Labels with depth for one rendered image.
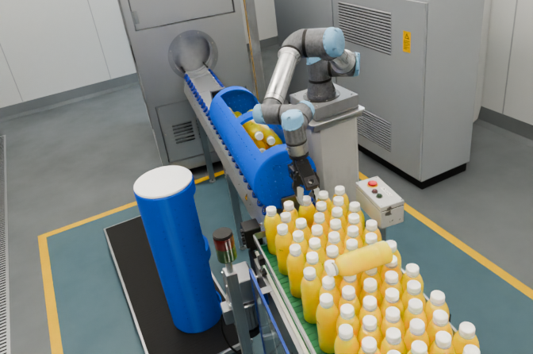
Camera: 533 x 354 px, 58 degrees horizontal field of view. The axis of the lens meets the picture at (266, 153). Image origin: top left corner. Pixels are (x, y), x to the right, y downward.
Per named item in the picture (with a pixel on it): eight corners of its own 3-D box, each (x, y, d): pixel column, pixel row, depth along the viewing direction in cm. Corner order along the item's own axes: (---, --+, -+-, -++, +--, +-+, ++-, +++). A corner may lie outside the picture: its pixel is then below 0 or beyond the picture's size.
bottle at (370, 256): (380, 236, 153) (326, 254, 148) (391, 244, 146) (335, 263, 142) (382, 256, 154) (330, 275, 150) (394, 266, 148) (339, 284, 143)
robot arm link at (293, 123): (305, 106, 164) (298, 117, 157) (310, 135, 169) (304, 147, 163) (284, 107, 167) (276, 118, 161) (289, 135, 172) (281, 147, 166)
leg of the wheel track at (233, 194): (246, 244, 341) (232, 168, 311) (248, 248, 336) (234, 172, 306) (238, 246, 339) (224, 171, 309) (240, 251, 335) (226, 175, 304)
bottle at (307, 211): (321, 236, 198) (318, 198, 189) (314, 246, 193) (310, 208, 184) (305, 232, 201) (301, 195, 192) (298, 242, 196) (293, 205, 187)
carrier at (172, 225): (204, 340, 252) (232, 302, 273) (166, 205, 210) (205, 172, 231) (162, 324, 265) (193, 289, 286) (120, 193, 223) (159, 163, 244)
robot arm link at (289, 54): (281, 24, 200) (247, 111, 173) (306, 22, 196) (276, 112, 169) (287, 45, 208) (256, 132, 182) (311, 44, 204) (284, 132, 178)
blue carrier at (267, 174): (260, 124, 286) (251, 79, 273) (320, 197, 212) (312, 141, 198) (215, 138, 281) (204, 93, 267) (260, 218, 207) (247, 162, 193)
